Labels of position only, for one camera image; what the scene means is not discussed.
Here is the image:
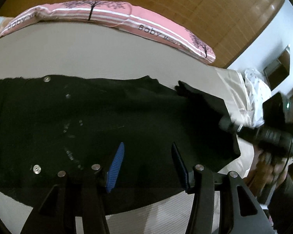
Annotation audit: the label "black pants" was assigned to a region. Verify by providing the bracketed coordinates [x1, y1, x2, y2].
[0, 75, 240, 215]

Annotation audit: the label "person's right hand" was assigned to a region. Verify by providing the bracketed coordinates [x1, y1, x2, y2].
[243, 147, 288, 197]

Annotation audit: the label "cream satin sheet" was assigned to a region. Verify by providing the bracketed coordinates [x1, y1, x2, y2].
[216, 68, 254, 178]

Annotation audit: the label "white dotted cloth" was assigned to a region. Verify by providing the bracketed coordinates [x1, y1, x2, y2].
[244, 68, 272, 127]

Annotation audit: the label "pink striped long pillow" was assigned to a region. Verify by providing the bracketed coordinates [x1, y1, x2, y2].
[0, 0, 216, 65]

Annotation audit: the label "wooden headboard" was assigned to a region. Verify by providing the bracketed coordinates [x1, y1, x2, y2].
[0, 0, 285, 68]

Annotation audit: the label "grey bed mat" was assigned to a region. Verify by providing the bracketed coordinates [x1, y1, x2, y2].
[0, 22, 244, 233]

